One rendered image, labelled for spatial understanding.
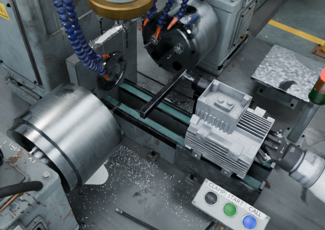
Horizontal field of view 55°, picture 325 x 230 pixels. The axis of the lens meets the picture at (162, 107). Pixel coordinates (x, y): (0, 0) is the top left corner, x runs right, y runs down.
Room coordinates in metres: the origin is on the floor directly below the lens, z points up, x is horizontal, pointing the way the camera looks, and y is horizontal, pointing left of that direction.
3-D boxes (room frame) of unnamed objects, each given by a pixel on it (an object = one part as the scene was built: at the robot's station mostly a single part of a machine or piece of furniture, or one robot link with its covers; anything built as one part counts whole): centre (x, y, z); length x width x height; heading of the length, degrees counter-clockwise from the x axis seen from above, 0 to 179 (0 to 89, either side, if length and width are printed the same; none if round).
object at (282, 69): (1.01, -0.52, 0.86); 0.27 x 0.24 x 0.12; 149
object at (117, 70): (0.81, 0.18, 1.02); 0.15 x 0.02 x 0.15; 149
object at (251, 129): (0.58, -0.20, 1.02); 0.20 x 0.19 x 0.19; 60
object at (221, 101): (0.60, -0.17, 1.11); 0.12 x 0.11 x 0.07; 60
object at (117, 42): (0.84, 0.24, 0.97); 0.30 x 0.11 x 0.34; 149
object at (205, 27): (1.05, -0.07, 1.04); 0.41 x 0.25 x 0.25; 149
